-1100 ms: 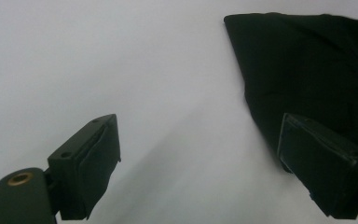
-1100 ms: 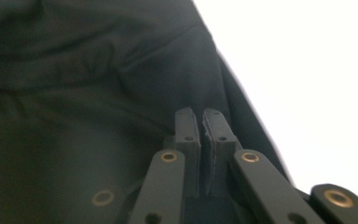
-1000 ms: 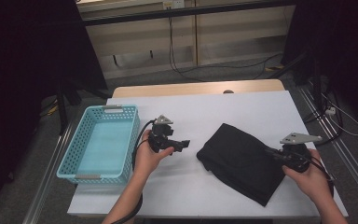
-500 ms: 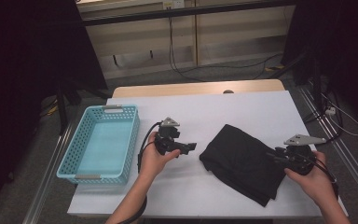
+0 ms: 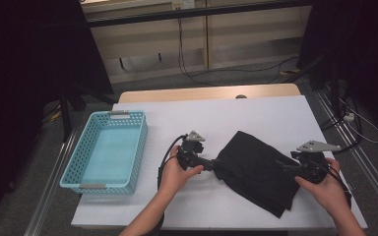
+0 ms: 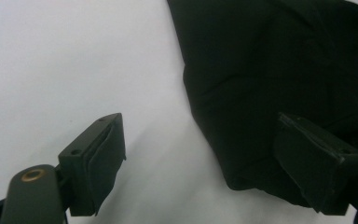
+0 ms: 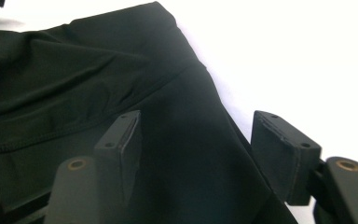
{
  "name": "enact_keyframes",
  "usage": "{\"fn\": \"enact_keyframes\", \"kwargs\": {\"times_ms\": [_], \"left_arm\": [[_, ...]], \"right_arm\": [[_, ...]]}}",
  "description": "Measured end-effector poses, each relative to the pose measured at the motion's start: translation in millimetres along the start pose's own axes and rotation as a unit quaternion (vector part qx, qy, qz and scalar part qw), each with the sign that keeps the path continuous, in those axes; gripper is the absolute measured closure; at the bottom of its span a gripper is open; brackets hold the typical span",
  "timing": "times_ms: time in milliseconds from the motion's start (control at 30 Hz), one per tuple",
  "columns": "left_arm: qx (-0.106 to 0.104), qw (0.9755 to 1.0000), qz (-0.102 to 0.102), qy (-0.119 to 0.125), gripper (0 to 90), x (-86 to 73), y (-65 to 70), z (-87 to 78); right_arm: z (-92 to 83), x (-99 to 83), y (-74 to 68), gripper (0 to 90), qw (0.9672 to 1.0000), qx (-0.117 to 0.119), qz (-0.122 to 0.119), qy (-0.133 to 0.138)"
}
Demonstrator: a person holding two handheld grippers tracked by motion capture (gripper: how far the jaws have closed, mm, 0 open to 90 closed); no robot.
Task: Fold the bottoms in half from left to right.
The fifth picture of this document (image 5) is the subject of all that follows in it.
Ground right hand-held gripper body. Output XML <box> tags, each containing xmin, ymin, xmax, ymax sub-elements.
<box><xmin>289</xmin><ymin>140</ymin><xmax>343</xmax><ymax>185</ymax></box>

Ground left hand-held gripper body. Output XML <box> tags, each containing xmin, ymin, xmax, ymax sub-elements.
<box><xmin>176</xmin><ymin>130</ymin><xmax>206</xmax><ymax>171</ymax></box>

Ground black shorts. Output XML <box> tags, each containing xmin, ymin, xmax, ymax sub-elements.
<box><xmin>212</xmin><ymin>130</ymin><xmax>301</xmax><ymax>219</ymax></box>

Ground light blue plastic basket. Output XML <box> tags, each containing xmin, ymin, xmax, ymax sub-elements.
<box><xmin>59</xmin><ymin>110</ymin><xmax>149</xmax><ymax>197</ymax></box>

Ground person's left hand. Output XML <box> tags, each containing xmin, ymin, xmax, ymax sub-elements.
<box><xmin>158</xmin><ymin>145</ymin><xmax>205</xmax><ymax>198</ymax></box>

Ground person's right hand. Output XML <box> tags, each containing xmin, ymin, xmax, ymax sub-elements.
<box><xmin>294</xmin><ymin>157</ymin><xmax>350</xmax><ymax>219</ymax></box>

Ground light wooden table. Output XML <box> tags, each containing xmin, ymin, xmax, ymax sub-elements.
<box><xmin>117</xmin><ymin>83</ymin><xmax>302</xmax><ymax>104</ymax></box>

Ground black metal stand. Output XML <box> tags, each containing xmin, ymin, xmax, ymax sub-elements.
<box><xmin>58</xmin><ymin>82</ymin><xmax>119</xmax><ymax>143</ymax></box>
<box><xmin>283</xmin><ymin>53</ymin><xmax>343</xmax><ymax>112</ymax></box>

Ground black curtain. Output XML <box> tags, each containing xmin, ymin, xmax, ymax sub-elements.
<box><xmin>296</xmin><ymin>0</ymin><xmax>378</xmax><ymax>139</ymax></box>
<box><xmin>0</xmin><ymin>0</ymin><xmax>114</xmax><ymax>227</ymax></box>

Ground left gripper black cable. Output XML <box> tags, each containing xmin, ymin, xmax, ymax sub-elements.
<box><xmin>157</xmin><ymin>134</ymin><xmax>189</xmax><ymax>236</ymax></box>

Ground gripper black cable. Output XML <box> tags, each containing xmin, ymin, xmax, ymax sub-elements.
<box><xmin>157</xmin><ymin>134</ymin><xmax>189</xmax><ymax>236</ymax></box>
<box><xmin>324</xmin><ymin>165</ymin><xmax>352</xmax><ymax>209</ymax></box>

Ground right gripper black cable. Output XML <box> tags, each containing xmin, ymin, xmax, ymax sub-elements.
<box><xmin>324</xmin><ymin>165</ymin><xmax>352</xmax><ymax>209</ymax></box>

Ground black floor cables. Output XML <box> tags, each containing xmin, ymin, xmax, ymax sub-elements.
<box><xmin>319</xmin><ymin>92</ymin><xmax>363</xmax><ymax>155</ymax></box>

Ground aluminium rail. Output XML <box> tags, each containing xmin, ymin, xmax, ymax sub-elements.
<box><xmin>314</xmin><ymin>91</ymin><xmax>378</xmax><ymax>214</ymax></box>
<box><xmin>23</xmin><ymin>129</ymin><xmax>78</xmax><ymax>236</ymax></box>

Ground white cable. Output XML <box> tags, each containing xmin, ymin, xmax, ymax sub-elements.
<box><xmin>339</xmin><ymin>97</ymin><xmax>378</xmax><ymax>145</ymax></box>

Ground black power cable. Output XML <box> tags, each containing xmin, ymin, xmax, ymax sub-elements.
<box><xmin>176</xmin><ymin>18</ymin><xmax>218</xmax><ymax>87</ymax></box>
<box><xmin>190</xmin><ymin>55</ymin><xmax>299</xmax><ymax>87</ymax></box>

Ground yellow cable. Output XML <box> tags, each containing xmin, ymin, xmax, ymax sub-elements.
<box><xmin>42</xmin><ymin>104</ymin><xmax>63</xmax><ymax>125</ymax></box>

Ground white wall socket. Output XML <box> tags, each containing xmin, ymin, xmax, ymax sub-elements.
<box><xmin>171</xmin><ymin>0</ymin><xmax>195</xmax><ymax>10</ymax></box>

